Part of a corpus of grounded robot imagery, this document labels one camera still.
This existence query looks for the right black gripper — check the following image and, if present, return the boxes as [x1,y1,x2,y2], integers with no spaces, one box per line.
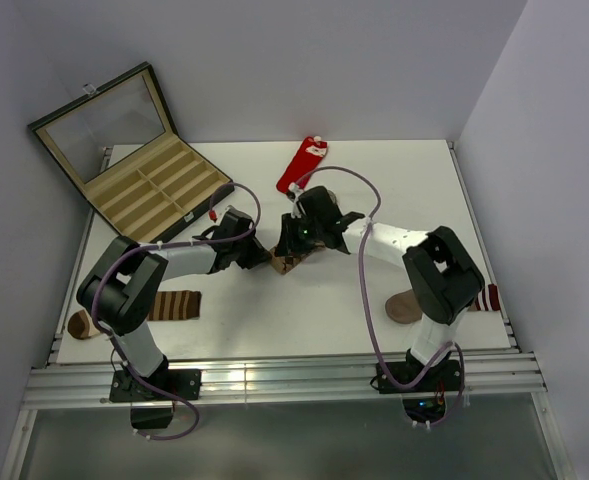
[274,212,323,257]

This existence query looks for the tan argyle sock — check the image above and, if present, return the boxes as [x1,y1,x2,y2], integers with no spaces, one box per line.
[268,189,340,277]

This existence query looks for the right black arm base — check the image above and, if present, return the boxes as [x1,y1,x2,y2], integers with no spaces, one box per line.
[369,351,465,427]

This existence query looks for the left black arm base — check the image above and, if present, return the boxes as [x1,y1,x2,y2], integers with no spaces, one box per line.
[108,369,201,433]

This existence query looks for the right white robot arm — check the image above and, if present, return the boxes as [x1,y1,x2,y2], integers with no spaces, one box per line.
[274,184,485,390]

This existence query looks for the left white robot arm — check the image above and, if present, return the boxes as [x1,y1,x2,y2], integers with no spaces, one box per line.
[76,207,270,399]

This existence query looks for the red christmas sock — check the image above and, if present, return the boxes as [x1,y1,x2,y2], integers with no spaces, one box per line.
[276,136,328,194]

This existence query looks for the brown striped sock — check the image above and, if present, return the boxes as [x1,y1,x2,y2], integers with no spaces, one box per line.
[67,290,202,340]

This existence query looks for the tan sock maroon stripes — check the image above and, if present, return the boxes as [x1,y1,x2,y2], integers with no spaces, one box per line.
[385,284,501,325]

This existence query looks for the black compartment display box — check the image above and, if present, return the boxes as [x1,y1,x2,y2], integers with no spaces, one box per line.
[28,62,234,243]

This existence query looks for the aluminium frame rail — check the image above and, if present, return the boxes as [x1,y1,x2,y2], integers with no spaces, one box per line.
[21,352,547,410]

